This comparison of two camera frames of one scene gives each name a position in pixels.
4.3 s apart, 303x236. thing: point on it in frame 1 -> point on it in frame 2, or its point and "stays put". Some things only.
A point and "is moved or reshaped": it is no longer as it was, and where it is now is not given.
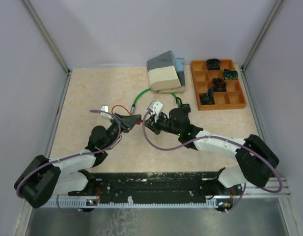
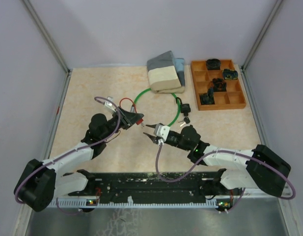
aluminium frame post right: [261, 34] stays put
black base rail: [158, 186] stays put
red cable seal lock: [139, 120] is moved or reshaped
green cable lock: [133, 107] stays put
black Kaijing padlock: [184, 107] stays put
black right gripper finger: [149, 122] -> [153, 138]
